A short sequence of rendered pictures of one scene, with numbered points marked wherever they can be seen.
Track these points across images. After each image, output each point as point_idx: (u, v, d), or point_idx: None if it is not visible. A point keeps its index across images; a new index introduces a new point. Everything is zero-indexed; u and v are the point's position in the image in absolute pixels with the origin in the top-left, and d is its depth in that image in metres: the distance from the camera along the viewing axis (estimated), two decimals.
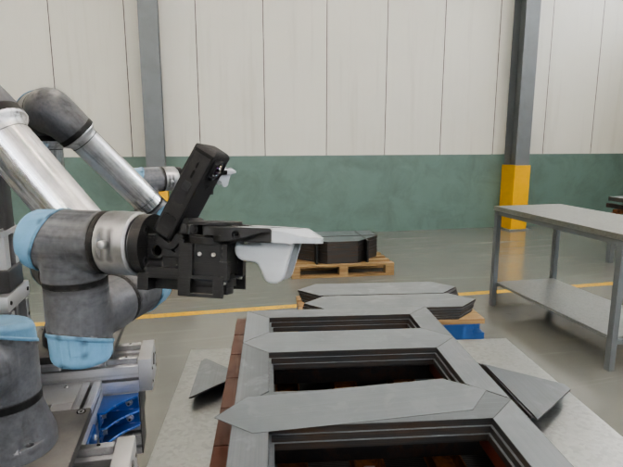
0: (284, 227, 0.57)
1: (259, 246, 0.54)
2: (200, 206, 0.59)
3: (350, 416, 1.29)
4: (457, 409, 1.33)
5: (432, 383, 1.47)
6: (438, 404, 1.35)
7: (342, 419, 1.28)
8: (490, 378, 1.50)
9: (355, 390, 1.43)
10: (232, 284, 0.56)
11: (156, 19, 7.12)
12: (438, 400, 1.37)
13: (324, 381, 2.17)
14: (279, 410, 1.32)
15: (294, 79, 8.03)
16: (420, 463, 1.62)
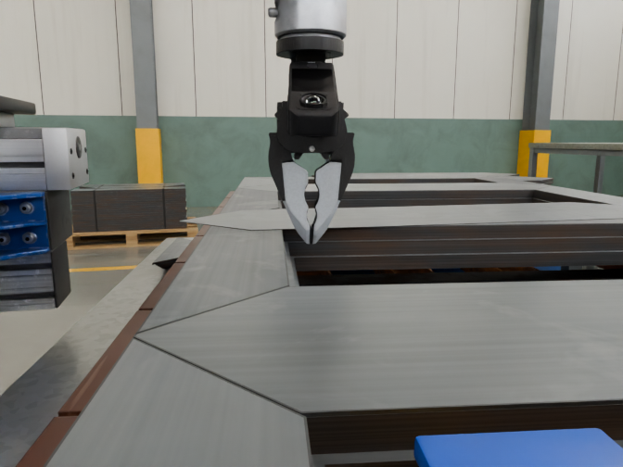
0: (318, 204, 0.54)
1: (290, 184, 0.56)
2: None
3: (435, 220, 0.69)
4: None
5: (556, 204, 0.87)
6: (587, 214, 0.75)
7: (420, 222, 0.68)
8: None
9: (429, 208, 0.82)
10: None
11: None
12: (582, 212, 0.77)
13: None
14: None
15: None
16: None
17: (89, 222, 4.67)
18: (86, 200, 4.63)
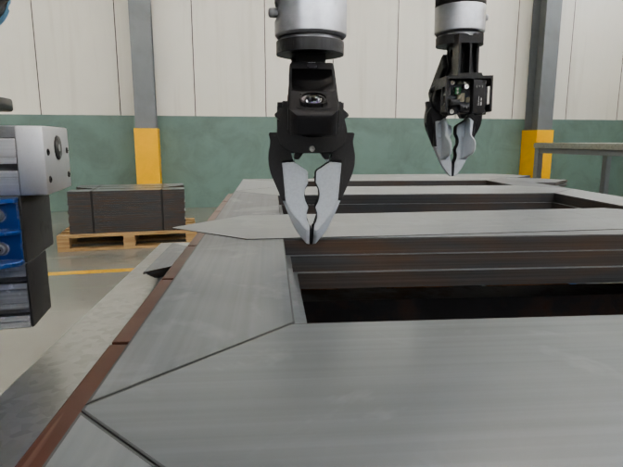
0: (318, 203, 0.54)
1: (290, 184, 0.56)
2: None
3: (453, 229, 0.62)
4: None
5: (589, 209, 0.79)
6: None
7: (437, 231, 0.61)
8: None
9: (448, 213, 0.75)
10: None
11: None
12: (619, 220, 0.69)
13: (356, 288, 1.49)
14: None
15: None
16: None
17: (86, 223, 4.59)
18: (83, 201, 4.55)
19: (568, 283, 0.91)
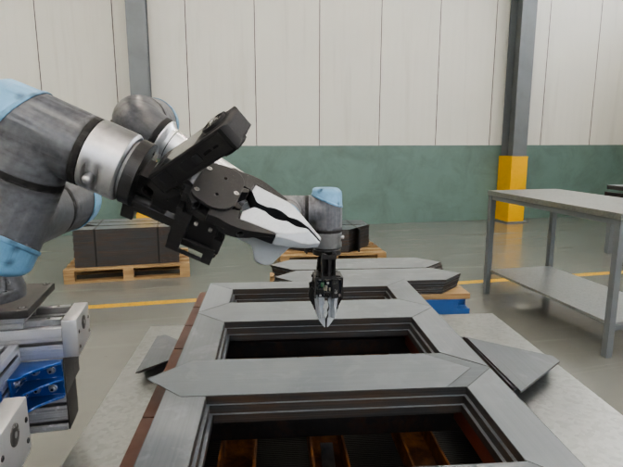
0: (286, 214, 0.55)
1: None
2: None
3: (298, 385, 1.12)
4: (427, 384, 1.12)
5: (409, 357, 1.27)
6: (407, 379, 1.15)
7: (287, 388, 1.11)
8: (468, 347, 1.33)
9: (316, 360, 1.25)
10: None
11: (144, 5, 6.94)
12: (408, 374, 1.17)
13: None
14: (222, 374, 1.17)
15: (286, 67, 7.86)
16: (391, 445, 1.45)
17: (89, 258, 5.10)
18: (87, 238, 5.06)
19: None
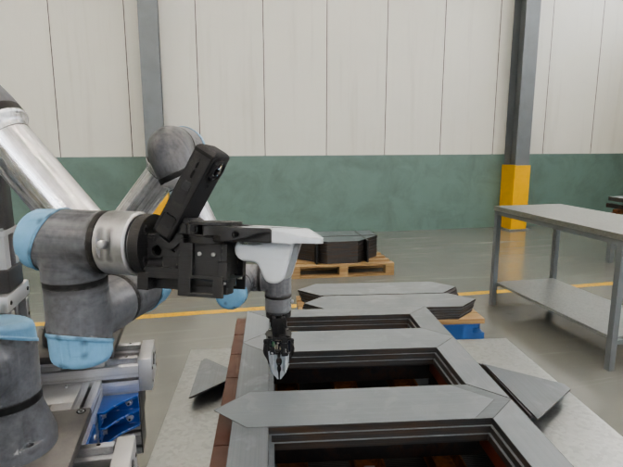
0: (284, 227, 0.57)
1: (259, 246, 0.54)
2: (200, 206, 0.59)
3: (347, 417, 1.29)
4: (458, 416, 1.29)
5: (438, 388, 1.44)
6: (440, 410, 1.32)
7: (337, 420, 1.28)
8: (490, 378, 1.50)
9: (358, 392, 1.42)
10: (232, 284, 0.56)
11: (156, 19, 7.12)
12: (440, 406, 1.34)
13: (324, 381, 2.17)
14: (277, 406, 1.34)
15: (294, 79, 8.03)
16: (420, 463, 1.62)
17: None
18: None
19: None
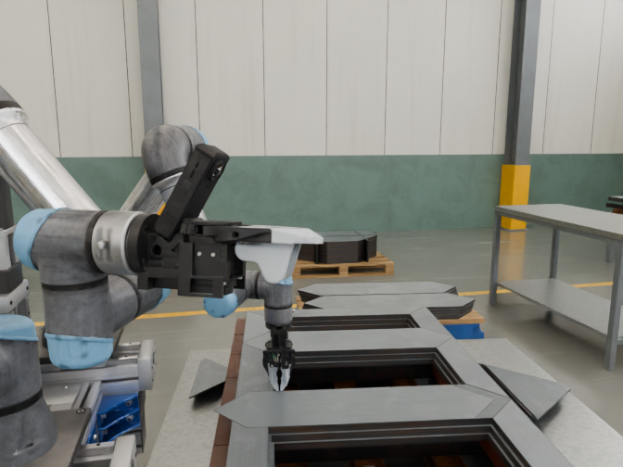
0: (284, 227, 0.57)
1: (259, 246, 0.54)
2: (200, 206, 0.59)
3: (347, 417, 1.29)
4: (458, 416, 1.29)
5: (438, 388, 1.44)
6: (439, 410, 1.32)
7: (337, 420, 1.28)
8: (490, 378, 1.50)
9: (357, 392, 1.42)
10: (232, 284, 0.56)
11: (156, 19, 7.11)
12: (440, 406, 1.34)
13: (324, 381, 2.17)
14: (277, 406, 1.34)
15: (294, 79, 8.03)
16: (420, 463, 1.62)
17: None
18: None
19: None
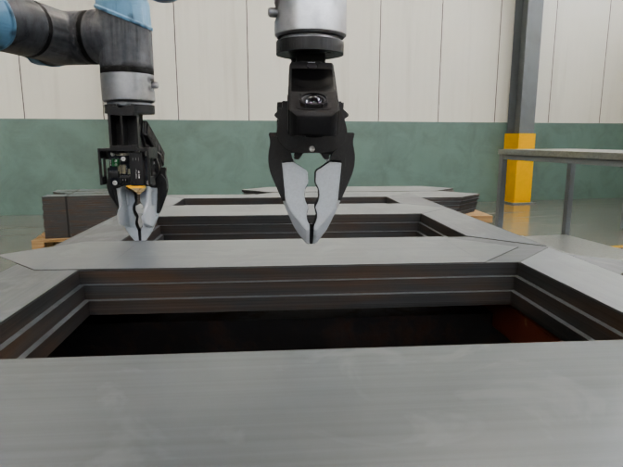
0: (318, 204, 0.54)
1: (290, 184, 0.56)
2: None
3: (241, 260, 0.68)
4: (453, 260, 0.68)
5: (420, 239, 0.82)
6: (420, 256, 0.71)
7: (221, 263, 0.66)
8: (509, 232, 0.89)
9: (276, 241, 0.80)
10: None
11: None
12: (421, 252, 0.73)
13: None
14: (120, 252, 0.73)
15: None
16: None
17: (61, 228, 4.65)
18: (58, 206, 4.62)
19: None
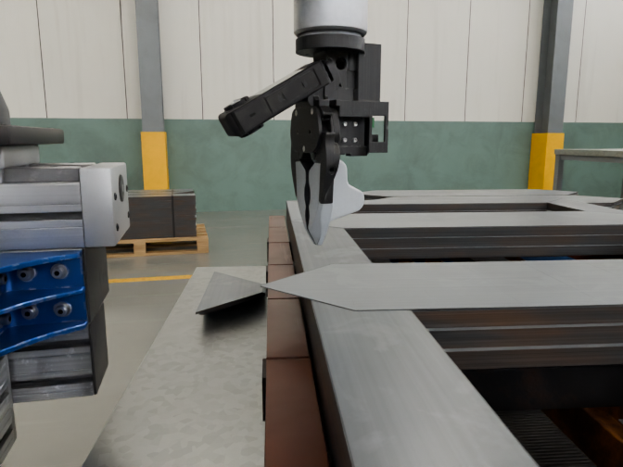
0: (310, 204, 0.54)
1: None
2: (292, 104, 0.51)
3: (594, 295, 0.52)
4: None
5: None
6: None
7: (577, 298, 0.51)
8: None
9: (568, 264, 0.65)
10: None
11: None
12: None
13: None
14: (410, 281, 0.57)
15: None
16: None
17: None
18: None
19: None
